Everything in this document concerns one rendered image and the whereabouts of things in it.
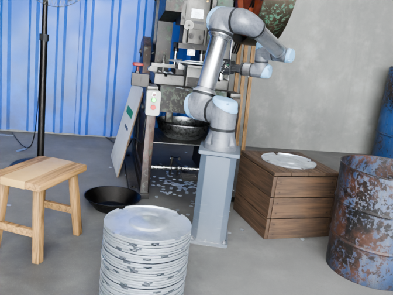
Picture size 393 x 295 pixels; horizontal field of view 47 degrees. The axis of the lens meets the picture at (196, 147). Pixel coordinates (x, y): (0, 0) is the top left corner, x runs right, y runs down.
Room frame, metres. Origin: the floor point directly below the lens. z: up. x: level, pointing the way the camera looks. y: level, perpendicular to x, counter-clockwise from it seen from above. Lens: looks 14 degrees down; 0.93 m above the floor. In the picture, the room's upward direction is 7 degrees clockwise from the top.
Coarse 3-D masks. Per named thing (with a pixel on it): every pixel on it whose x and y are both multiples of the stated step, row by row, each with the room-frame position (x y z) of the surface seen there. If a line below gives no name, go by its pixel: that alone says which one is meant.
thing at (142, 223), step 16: (128, 208) 1.49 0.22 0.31; (144, 208) 1.51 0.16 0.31; (160, 208) 1.53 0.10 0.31; (112, 224) 1.35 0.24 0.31; (128, 224) 1.36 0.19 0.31; (144, 224) 1.36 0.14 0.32; (160, 224) 1.38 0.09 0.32; (176, 224) 1.41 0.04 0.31; (144, 240) 1.26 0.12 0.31; (160, 240) 1.27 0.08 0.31; (176, 240) 1.29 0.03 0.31
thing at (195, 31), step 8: (192, 0) 2.71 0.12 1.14; (200, 0) 2.72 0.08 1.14; (208, 0) 2.73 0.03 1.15; (192, 8) 2.71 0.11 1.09; (200, 8) 2.72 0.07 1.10; (208, 8) 2.73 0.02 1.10; (192, 16) 2.71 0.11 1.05; (200, 16) 2.72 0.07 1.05; (192, 24) 2.70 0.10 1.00; (200, 24) 2.72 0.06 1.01; (184, 32) 2.70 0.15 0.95; (192, 32) 2.68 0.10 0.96; (200, 32) 2.69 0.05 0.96; (184, 40) 2.71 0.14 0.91; (192, 40) 2.69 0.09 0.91; (200, 40) 2.70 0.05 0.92
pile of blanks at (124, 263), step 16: (112, 240) 1.28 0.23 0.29; (128, 240) 1.25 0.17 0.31; (112, 256) 1.27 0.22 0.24; (128, 256) 1.25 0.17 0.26; (144, 256) 1.25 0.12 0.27; (160, 256) 1.26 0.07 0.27; (176, 256) 1.29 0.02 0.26; (112, 272) 1.27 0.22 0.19; (128, 272) 1.25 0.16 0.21; (144, 272) 1.25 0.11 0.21; (160, 272) 1.26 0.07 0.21; (176, 272) 1.30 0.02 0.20; (112, 288) 1.27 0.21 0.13; (128, 288) 1.24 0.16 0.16; (144, 288) 1.25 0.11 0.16; (160, 288) 1.27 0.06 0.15; (176, 288) 1.31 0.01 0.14
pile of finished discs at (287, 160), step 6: (264, 156) 2.35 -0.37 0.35; (270, 156) 2.37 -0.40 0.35; (276, 156) 2.38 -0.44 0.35; (282, 156) 2.40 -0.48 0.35; (288, 156) 2.42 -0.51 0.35; (294, 156) 2.43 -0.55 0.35; (300, 156) 2.43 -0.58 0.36; (270, 162) 2.22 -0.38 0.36; (276, 162) 2.25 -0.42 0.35; (282, 162) 2.27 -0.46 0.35; (288, 162) 2.26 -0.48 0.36; (294, 162) 2.27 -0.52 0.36; (300, 162) 2.30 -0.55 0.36; (306, 162) 2.33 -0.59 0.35; (312, 162) 2.34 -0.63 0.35; (294, 168) 2.17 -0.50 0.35; (300, 168) 2.18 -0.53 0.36; (306, 168) 2.19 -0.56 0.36; (312, 168) 2.22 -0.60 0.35
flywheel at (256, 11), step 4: (236, 0) 3.16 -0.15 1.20; (240, 0) 3.14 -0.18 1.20; (244, 0) 3.10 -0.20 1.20; (248, 0) 3.03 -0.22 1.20; (256, 0) 2.86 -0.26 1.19; (260, 0) 2.79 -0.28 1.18; (236, 4) 3.15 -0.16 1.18; (240, 4) 3.12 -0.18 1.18; (244, 4) 3.09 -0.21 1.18; (248, 4) 3.01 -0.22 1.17; (252, 4) 2.98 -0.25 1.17; (256, 4) 2.85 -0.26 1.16; (260, 4) 2.78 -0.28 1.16; (244, 8) 3.08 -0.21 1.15; (248, 8) 3.00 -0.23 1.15; (252, 8) 2.98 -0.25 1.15; (256, 8) 2.84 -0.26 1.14; (260, 8) 2.66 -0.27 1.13; (256, 12) 2.83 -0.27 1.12
